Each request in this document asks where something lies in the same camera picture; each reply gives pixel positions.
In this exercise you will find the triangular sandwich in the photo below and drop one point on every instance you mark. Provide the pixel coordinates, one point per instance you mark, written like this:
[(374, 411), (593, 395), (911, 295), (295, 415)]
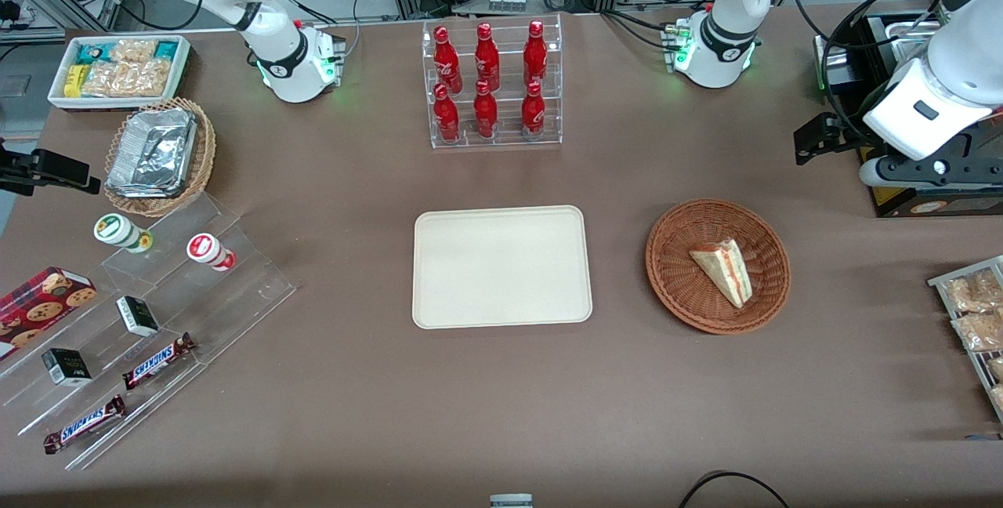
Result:
[(729, 269)]

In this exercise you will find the light wicker basket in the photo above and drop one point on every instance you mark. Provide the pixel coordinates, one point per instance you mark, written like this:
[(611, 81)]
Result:
[(205, 155)]

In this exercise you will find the white power strip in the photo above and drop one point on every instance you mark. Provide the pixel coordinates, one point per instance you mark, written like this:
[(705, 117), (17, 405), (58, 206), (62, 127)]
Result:
[(506, 1)]

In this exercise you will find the tray of packaged snacks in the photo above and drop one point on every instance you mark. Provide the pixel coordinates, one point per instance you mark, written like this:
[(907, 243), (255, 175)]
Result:
[(972, 359)]

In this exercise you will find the brown wicker basket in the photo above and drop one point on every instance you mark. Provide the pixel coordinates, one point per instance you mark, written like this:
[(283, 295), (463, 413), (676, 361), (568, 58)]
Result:
[(682, 288)]

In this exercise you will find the bagged fried snack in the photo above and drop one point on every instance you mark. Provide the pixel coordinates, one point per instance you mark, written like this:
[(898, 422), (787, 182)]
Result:
[(979, 330), (975, 292)]

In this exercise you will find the red cola bottle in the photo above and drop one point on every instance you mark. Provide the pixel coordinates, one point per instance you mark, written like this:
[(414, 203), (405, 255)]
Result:
[(447, 117), (487, 59), (447, 61), (535, 57), (486, 114), (534, 113)]

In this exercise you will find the red cookie box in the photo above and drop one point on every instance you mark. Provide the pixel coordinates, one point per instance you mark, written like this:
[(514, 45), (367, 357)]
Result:
[(39, 304)]

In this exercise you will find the green lid cup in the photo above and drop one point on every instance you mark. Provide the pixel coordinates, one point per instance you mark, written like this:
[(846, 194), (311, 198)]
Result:
[(116, 229)]

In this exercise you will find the small black box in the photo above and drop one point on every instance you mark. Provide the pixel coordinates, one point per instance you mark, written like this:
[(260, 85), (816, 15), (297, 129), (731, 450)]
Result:
[(66, 367), (138, 316)]

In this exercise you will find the black hot food case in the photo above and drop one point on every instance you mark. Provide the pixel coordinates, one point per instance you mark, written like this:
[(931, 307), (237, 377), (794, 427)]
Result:
[(940, 204)]

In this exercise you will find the snickers bar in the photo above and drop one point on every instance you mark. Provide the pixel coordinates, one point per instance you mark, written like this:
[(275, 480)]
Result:
[(157, 361), (85, 424)]

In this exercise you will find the clear acrylic bottle rack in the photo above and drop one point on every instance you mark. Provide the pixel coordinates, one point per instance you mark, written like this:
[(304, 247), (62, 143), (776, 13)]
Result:
[(501, 143)]

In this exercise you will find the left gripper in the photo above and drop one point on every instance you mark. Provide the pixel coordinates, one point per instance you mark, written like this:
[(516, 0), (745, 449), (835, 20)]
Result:
[(848, 134)]

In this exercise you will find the clear cracker bag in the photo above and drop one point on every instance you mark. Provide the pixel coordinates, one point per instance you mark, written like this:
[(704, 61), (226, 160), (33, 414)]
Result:
[(133, 49), (129, 79)]

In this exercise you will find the white plastic snack bin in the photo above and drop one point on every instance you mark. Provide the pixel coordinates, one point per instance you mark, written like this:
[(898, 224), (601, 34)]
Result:
[(117, 103)]

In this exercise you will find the steel food pan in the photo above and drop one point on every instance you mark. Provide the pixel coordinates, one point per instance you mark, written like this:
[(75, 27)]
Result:
[(909, 32)]

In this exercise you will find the stacked aluminium foil trays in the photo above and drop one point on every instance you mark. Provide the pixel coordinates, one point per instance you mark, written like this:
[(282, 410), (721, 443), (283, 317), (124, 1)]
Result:
[(153, 151)]

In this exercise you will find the yellow snack packet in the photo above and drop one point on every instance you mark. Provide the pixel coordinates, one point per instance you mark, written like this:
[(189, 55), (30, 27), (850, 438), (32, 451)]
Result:
[(74, 81)]

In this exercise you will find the clear acrylic stepped shelf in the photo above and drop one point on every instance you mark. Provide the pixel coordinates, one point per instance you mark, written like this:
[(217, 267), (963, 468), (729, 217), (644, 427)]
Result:
[(235, 296)]

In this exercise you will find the red lid cup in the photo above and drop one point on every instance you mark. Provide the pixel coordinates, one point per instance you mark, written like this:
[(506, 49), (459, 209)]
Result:
[(205, 248)]

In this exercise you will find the cream plastic tray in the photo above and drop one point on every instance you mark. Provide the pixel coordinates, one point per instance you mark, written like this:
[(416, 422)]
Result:
[(501, 266)]

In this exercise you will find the small grey label block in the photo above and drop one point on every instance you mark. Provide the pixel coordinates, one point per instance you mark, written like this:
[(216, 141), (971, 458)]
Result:
[(511, 501)]

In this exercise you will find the teal snack packet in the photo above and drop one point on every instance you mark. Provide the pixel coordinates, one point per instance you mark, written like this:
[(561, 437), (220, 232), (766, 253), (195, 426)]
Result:
[(92, 52), (166, 48)]

